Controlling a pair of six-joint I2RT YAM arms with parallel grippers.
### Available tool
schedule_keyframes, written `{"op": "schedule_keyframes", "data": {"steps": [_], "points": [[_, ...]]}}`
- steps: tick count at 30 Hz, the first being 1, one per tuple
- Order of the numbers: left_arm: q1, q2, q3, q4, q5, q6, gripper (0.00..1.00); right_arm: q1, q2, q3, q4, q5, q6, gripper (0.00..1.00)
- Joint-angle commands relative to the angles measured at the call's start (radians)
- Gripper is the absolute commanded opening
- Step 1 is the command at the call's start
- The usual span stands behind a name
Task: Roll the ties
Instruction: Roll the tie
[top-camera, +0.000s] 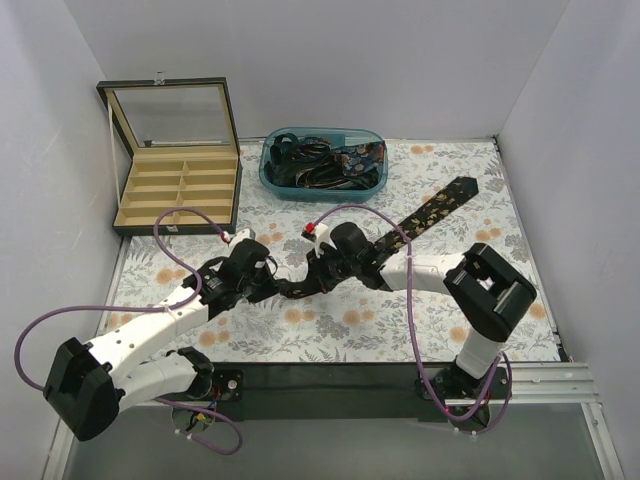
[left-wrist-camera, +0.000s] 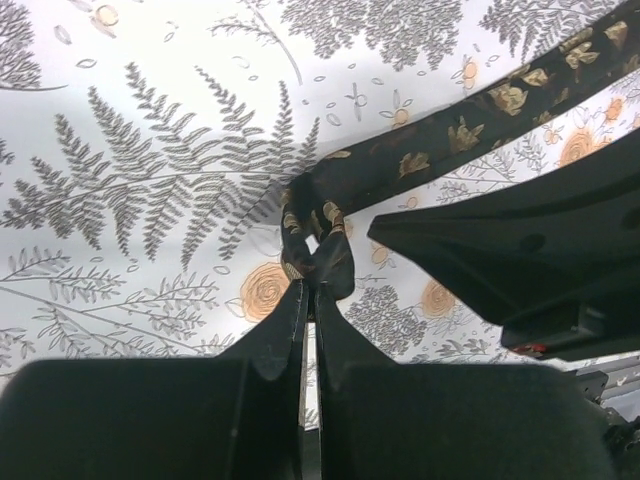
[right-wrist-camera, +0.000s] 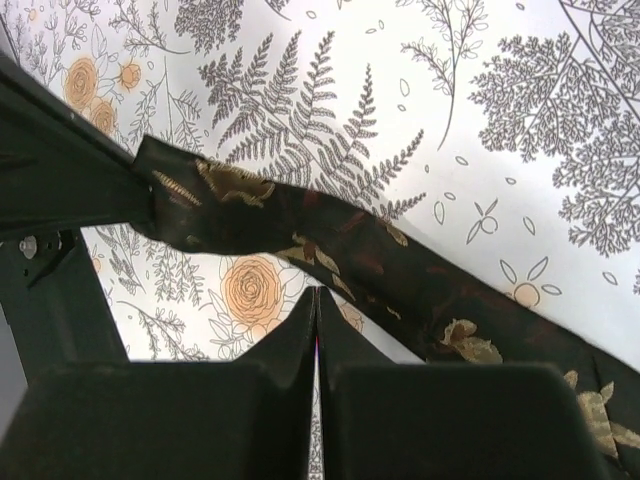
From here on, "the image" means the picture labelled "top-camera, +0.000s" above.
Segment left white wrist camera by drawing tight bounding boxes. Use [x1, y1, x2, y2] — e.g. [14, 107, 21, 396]
[221, 228, 256, 250]

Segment aluminium frame rail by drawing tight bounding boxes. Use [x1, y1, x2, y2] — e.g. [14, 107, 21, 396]
[44, 362, 623, 479]

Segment blue floral tie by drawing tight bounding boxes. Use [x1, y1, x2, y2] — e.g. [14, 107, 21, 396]
[333, 141, 386, 178]

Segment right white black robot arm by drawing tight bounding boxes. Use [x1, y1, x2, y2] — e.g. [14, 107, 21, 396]
[295, 222, 537, 398]

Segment black compartment display box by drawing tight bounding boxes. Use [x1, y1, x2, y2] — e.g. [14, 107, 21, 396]
[96, 73, 242, 237]

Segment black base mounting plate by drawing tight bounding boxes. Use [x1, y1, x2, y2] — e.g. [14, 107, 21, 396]
[89, 352, 516, 424]

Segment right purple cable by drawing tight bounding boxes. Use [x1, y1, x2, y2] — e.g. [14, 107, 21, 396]
[312, 203, 514, 439]

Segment teal plastic bin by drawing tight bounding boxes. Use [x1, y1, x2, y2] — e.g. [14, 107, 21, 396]
[259, 127, 389, 203]

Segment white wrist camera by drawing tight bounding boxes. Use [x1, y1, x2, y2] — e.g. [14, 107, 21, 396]
[302, 222, 333, 258]
[221, 228, 256, 250]

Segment black gold floral tie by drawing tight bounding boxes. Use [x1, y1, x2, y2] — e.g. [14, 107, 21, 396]
[277, 175, 481, 301]

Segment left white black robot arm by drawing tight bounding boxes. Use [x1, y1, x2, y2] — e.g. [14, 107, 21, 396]
[44, 238, 278, 441]

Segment purple cable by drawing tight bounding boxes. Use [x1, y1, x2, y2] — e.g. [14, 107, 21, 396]
[13, 205, 244, 456]
[312, 203, 514, 439]

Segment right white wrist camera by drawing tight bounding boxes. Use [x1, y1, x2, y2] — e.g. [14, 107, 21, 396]
[302, 222, 333, 258]

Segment pile of dark ties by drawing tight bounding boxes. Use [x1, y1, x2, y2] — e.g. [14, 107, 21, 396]
[264, 133, 383, 190]

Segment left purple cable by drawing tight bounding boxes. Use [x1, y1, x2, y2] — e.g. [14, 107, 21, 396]
[13, 205, 244, 456]

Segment floral patterned table mat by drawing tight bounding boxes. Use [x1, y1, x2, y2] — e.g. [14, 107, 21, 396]
[114, 141, 537, 362]

